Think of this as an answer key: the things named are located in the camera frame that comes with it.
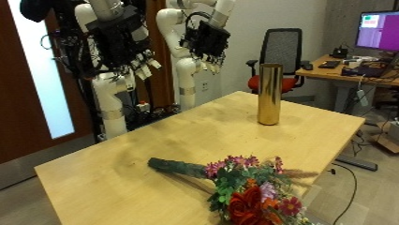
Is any black office chair red seat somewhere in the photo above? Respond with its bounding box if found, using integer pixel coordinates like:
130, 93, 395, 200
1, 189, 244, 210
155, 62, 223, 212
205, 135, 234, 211
246, 27, 311, 95

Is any black desk phone dock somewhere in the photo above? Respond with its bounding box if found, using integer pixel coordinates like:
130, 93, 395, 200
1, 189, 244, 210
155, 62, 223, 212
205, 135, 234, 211
331, 46, 349, 60

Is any artificial flower bouquet green stem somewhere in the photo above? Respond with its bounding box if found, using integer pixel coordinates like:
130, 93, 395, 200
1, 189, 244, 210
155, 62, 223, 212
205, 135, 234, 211
147, 155, 319, 225

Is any hanging grey power adapter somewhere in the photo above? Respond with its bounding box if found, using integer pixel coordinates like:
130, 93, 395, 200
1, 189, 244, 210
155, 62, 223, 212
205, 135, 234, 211
355, 88, 369, 108

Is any computer monitor purple screen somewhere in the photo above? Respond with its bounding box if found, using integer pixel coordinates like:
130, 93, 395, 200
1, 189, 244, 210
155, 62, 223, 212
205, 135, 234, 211
353, 10, 399, 53

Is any cardboard box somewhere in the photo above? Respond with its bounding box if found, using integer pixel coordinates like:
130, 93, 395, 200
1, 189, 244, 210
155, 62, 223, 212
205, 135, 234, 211
371, 120, 399, 155

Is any black keyboard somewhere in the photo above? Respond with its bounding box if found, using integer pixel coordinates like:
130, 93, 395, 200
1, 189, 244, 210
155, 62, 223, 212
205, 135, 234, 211
316, 60, 342, 69

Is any gold cylinder vase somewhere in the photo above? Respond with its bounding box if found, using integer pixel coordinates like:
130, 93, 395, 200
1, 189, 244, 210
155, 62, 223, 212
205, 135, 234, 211
256, 63, 284, 127

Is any wooden office desk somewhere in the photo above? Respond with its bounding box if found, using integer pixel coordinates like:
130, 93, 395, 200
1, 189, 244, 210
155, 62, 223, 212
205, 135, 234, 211
295, 54, 399, 114

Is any grey table foot bar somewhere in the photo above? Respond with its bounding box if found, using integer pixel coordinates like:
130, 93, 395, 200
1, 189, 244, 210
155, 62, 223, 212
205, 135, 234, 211
334, 154, 379, 173

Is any black floor cable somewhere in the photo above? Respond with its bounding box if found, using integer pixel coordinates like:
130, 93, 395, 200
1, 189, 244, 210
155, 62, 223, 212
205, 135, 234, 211
328, 162, 359, 225

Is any black laptop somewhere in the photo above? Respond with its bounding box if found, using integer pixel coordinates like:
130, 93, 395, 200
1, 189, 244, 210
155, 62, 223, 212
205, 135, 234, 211
355, 59, 399, 78

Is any person in black clothes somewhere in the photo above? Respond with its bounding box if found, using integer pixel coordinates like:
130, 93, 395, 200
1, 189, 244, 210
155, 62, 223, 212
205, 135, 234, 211
18, 0, 101, 79

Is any red emergency stop box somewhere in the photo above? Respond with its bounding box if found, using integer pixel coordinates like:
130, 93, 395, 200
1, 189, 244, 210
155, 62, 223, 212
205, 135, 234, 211
135, 100, 150, 113

